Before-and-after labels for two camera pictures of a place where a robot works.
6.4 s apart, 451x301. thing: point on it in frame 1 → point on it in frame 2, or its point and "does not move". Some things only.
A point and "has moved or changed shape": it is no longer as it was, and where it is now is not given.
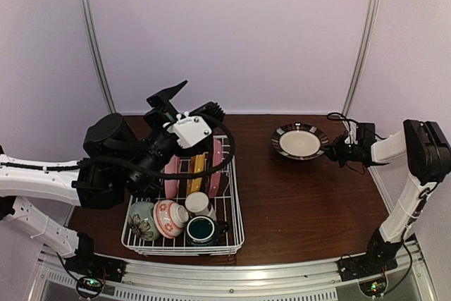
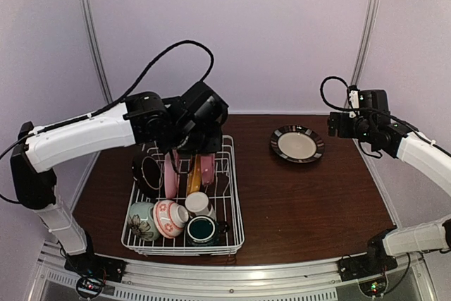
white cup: (198, 202) does not move
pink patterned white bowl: (170, 218) does not move
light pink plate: (171, 186) does not move
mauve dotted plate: (215, 182) → (207, 163)
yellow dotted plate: (197, 166) does not move
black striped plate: (299, 141) has moved or changed shape
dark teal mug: (202, 230) does not move
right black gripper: (335, 151) → (344, 128)
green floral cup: (141, 220) does not move
